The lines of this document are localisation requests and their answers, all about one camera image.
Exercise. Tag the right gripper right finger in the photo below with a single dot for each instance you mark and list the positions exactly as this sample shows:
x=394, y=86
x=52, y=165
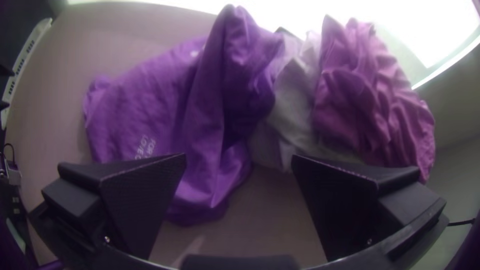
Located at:
x=337, y=206

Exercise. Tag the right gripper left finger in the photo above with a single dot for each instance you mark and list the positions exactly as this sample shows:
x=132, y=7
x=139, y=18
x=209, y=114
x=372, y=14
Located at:
x=138, y=202

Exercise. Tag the dark t-shirt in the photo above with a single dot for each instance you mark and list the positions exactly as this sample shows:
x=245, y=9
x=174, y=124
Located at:
x=150, y=105

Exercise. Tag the white garment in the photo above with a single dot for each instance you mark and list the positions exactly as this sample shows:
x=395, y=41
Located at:
x=292, y=112

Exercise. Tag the maroon garment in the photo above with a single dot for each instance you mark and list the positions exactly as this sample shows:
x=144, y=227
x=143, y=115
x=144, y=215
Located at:
x=367, y=105

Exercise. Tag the white laundry basket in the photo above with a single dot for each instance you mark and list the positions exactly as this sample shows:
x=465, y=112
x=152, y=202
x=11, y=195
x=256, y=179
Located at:
x=28, y=48

